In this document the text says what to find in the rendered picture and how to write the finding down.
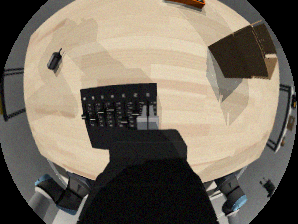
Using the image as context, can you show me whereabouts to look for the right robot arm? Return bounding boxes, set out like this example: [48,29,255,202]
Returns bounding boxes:
[220,176,247,224]

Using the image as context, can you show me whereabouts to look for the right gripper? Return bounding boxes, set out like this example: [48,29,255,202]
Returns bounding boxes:
[259,177,277,198]

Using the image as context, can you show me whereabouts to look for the brown cardboard box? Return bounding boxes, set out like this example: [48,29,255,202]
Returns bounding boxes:
[208,23,278,80]

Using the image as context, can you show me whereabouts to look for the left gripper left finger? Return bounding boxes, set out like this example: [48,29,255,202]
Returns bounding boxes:
[137,105,148,129]

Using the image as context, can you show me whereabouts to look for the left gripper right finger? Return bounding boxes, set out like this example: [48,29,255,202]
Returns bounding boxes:
[148,105,160,129]

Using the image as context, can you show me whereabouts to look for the black lighting desk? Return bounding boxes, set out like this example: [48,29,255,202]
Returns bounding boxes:
[80,83,157,151]

